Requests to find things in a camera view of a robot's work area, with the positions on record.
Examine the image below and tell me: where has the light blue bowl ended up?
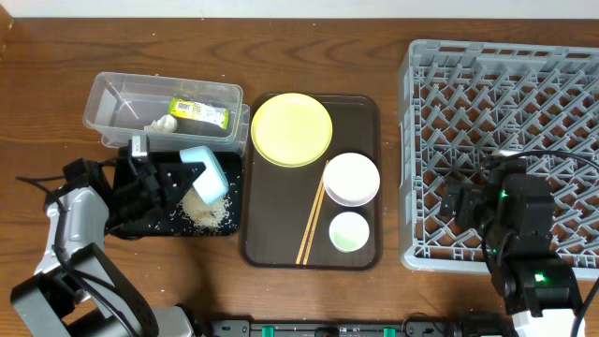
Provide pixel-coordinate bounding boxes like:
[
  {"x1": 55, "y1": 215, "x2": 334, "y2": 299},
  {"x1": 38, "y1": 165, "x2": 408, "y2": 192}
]
[{"x1": 180, "y1": 146, "x2": 229, "y2": 206}]

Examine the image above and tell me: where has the pile of rice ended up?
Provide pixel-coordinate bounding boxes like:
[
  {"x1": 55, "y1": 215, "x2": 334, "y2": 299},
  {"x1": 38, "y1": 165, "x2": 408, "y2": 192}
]
[{"x1": 175, "y1": 188, "x2": 231, "y2": 230}]

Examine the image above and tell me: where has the white tissue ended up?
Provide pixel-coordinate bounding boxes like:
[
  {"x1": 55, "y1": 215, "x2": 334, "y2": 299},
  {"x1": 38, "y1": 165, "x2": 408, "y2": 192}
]
[{"x1": 143, "y1": 114, "x2": 178, "y2": 133}]

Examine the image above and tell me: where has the yellow green snack wrapper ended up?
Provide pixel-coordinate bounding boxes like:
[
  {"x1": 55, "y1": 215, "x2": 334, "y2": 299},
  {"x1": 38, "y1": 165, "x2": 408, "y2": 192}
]
[{"x1": 168, "y1": 98, "x2": 229, "y2": 129}]

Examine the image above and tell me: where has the pink white bowl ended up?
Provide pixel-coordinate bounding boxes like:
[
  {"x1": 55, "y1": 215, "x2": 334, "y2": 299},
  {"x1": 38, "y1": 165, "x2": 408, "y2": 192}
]
[{"x1": 324, "y1": 153, "x2": 381, "y2": 207}]

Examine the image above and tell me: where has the small white green cup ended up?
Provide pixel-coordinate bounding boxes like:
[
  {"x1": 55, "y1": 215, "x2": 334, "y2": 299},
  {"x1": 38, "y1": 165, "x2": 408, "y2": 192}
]
[{"x1": 329, "y1": 212, "x2": 370, "y2": 253}]

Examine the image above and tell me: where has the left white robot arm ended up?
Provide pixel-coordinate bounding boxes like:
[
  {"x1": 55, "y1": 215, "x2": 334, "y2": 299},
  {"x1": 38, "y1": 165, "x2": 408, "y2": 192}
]
[{"x1": 10, "y1": 148, "x2": 206, "y2": 336}]

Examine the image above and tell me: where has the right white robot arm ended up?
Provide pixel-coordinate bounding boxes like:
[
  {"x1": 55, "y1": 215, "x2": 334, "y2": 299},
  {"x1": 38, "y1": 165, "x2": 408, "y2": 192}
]
[{"x1": 440, "y1": 157, "x2": 586, "y2": 336}]

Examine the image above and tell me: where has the black waste tray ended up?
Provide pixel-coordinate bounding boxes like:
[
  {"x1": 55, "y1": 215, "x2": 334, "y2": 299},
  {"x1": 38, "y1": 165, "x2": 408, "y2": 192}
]
[{"x1": 110, "y1": 152, "x2": 243, "y2": 240}]

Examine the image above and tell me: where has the clear plastic waste bin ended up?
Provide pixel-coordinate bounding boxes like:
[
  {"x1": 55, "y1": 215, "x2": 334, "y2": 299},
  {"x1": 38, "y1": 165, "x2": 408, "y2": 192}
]
[{"x1": 82, "y1": 72, "x2": 250, "y2": 155}]

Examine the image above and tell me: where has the grey dishwasher rack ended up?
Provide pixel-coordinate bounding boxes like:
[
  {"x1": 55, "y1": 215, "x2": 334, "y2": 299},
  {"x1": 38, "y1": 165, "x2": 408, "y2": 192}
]
[{"x1": 399, "y1": 40, "x2": 598, "y2": 280}]

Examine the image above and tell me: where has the dark brown serving tray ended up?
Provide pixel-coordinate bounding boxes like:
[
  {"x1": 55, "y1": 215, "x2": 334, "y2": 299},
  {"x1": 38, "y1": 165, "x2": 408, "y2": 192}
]
[{"x1": 240, "y1": 95, "x2": 383, "y2": 271}]

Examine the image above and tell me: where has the yellow plate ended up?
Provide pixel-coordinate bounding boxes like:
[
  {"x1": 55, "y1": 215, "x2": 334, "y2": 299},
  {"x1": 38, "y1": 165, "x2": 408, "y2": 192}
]
[{"x1": 250, "y1": 93, "x2": 333, "y2": 168}]

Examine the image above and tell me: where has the wooden chopstick left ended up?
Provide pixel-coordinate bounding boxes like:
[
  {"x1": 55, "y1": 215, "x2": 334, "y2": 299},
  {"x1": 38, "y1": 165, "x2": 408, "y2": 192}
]
[{"x1": 296, "y1": 175, "x2": 324, "y2": 266}]

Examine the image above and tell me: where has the wooden chopstick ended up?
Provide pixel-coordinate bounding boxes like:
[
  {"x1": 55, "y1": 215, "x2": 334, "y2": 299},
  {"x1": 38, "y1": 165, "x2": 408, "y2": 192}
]
[
  {"x1": 301, "y1": 186, "x2": 325, "y2": 265},
  {"x1": 296, "y1": 175, "x2": 324, "y2": 266}
]

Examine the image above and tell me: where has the wooden chopstick right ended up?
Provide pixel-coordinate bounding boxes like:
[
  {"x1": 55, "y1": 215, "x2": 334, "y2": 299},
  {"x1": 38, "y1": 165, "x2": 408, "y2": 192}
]
[{"x1": 301, "y1": 186, "x2": 325, "y2": 265}]

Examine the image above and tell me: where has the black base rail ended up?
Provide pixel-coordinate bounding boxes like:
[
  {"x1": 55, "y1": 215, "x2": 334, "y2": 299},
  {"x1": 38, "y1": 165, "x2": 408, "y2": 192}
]
[{"x1": 212, "y1": 317, "x2": 516, "y2": 337}]

